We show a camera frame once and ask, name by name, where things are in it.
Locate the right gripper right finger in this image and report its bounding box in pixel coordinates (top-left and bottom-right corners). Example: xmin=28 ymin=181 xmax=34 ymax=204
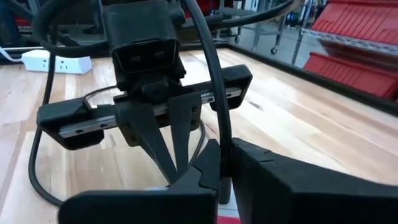
xmin=231 ymin=138 xmax=398 ymax=224

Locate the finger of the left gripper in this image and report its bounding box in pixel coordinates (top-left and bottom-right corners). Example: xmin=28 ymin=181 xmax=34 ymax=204
xmin=167 ymin=92 xmax=203 ymax=177
xmin=115 ymin=100 xmax=180 ymax=185

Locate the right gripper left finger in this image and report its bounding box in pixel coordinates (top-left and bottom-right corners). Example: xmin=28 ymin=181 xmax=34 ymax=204
xmin=58 ymin=139 xmax=221 ymax=224

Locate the thick black USB cable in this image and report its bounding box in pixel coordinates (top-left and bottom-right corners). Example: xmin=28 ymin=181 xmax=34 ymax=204
xmin=27 ymin=0 xmax=234 ymax=208

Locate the white power strip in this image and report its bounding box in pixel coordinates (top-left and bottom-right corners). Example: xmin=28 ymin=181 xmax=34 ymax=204
xmin=21 ymin=49 xmax=93 ymax=75

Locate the red USB wall charger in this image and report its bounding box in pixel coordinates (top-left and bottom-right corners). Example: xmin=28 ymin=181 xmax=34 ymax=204
xmin=216 ymin=215 xmax=242 ymax=224

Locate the grey metal cart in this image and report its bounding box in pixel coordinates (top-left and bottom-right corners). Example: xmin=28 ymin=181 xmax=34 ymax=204
xmin=214 ymin=0 xmax=301 ymax=56

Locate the red plastic storage bin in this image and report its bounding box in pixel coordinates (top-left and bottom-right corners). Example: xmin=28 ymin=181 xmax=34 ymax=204
xmin=303 ymin=51 xmax=398 ymax=100
xmin=310 ymin=0 xmax=398 ymax=46

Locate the white braided power cord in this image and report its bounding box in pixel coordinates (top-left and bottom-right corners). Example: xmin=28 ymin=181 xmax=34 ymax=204
xmin=0 ymin=46 xmax=25 ymax=63

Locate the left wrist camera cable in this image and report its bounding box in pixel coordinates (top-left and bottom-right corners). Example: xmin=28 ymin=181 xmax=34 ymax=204
xmin=30 ymin=0 xmax=110 ymax=59

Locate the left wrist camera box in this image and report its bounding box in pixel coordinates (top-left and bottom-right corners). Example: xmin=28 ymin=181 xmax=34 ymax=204
xmin=103 ymin=0 xmax=187 ymax=83

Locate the metal wire shelf rack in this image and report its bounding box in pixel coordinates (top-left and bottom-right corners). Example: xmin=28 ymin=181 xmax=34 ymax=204
xmin=290 ymin=26 xmax=398 ymax=68

